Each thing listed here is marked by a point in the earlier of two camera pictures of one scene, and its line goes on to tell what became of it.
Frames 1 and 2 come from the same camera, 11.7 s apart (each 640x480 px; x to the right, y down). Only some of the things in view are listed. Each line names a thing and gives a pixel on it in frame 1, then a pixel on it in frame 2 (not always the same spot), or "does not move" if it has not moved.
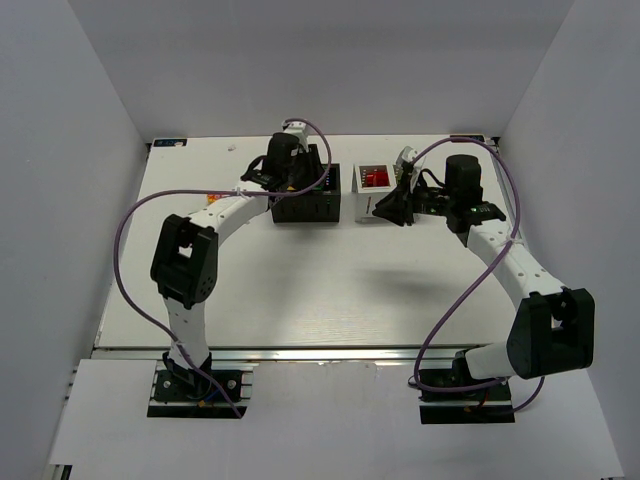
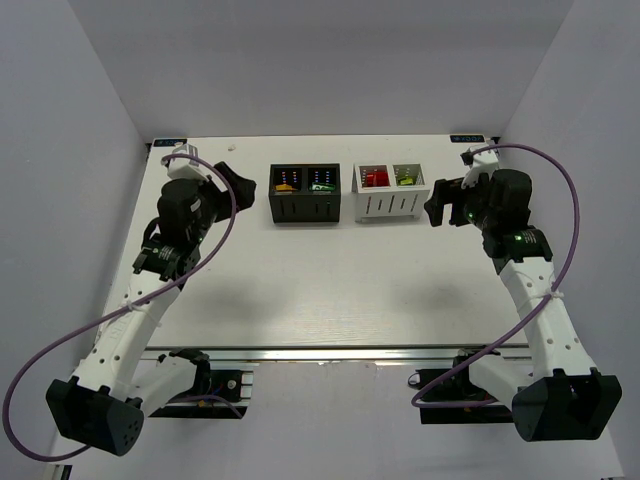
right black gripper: [408, 198] to [451, 198]
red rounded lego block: [377, 179] does not move
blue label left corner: [169, 143] does not move
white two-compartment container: [372, 183] does not move
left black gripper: [306, 163] to [223, 187]
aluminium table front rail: [158, 354] does not move
